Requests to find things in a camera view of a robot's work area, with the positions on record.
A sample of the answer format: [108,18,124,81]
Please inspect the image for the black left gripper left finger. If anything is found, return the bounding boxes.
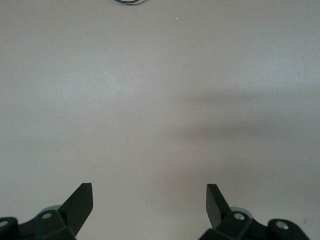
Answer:
[0,182,94,240]

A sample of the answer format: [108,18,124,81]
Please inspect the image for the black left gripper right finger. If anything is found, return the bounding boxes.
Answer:
[199,183,311,240]

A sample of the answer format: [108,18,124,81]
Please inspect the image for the dark round object edge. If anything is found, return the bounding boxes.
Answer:
[113,0,148,6]

